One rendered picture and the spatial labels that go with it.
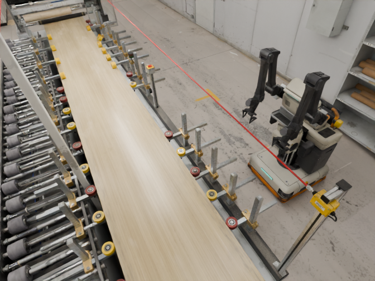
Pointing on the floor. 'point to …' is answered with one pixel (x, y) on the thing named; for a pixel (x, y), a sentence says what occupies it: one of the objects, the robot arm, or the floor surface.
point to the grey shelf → (355, 111)
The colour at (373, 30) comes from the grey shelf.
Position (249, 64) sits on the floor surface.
